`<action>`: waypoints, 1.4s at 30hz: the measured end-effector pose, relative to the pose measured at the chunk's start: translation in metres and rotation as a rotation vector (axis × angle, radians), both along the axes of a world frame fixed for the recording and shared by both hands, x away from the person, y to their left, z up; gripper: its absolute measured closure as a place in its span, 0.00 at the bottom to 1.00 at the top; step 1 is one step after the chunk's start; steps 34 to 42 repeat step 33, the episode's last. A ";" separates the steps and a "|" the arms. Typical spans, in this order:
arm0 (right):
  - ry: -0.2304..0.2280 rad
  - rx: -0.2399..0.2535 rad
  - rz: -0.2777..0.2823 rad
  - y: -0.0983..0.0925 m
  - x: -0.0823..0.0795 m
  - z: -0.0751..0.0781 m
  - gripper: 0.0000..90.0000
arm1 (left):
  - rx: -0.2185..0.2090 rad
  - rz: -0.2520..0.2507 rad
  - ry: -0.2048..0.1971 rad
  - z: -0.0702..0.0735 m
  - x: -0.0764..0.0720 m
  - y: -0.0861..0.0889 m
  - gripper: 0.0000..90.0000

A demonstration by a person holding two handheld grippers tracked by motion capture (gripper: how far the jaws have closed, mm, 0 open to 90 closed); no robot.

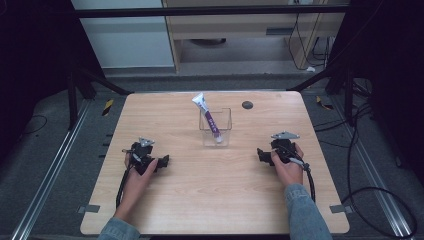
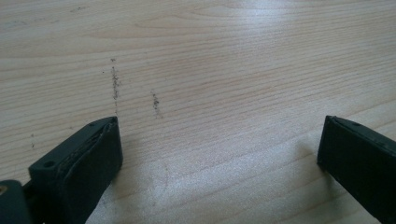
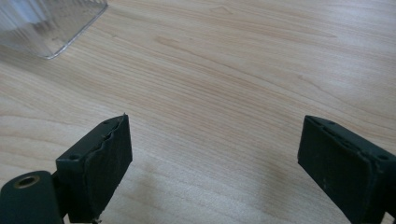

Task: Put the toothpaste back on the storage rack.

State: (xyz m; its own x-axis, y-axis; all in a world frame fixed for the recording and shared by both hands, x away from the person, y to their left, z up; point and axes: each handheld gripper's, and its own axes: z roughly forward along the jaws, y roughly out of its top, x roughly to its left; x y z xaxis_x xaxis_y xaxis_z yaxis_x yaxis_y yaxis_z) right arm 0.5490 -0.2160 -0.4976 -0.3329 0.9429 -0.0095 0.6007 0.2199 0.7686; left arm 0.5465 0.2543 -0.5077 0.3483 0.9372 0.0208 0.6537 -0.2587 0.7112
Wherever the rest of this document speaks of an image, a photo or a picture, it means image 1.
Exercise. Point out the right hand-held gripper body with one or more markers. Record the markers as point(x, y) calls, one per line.
point(283, 148)

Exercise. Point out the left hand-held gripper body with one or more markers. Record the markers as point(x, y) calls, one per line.
point(141, 155)

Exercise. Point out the clear plastic container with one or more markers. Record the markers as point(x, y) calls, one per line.
point(224, 126)

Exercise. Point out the purple and white toothpaste tube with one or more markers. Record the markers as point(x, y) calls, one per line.
point(208, 116)

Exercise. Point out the person's right hand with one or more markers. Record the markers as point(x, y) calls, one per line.
point(289, 170)

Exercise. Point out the person's left hand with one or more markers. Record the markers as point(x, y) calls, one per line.
point(135, 188)

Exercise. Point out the dark round table grommet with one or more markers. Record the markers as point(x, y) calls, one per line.
point(247, 105)

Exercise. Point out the yellow and black tape strip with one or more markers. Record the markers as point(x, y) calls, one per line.
point(107, 107)
point(324, 104)

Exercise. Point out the black metal stand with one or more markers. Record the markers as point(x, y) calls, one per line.
point(348, 96)
point(72, 100)

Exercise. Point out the white cabinet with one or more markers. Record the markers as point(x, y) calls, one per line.
point(126, 43)

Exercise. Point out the black curtain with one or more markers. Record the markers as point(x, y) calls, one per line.
point(393, 83)
point(33, 66)

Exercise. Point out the light wooden desk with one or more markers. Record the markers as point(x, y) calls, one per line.
point(233, 28)

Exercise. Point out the grey table bracket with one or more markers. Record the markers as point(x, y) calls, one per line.
point(89, 209)
point(340, 209)

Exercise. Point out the metal floor rail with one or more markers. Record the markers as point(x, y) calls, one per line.
point(373, 173)
point(50, 176)

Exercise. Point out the black horizontal frame bar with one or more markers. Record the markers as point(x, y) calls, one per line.
point(200, 11)

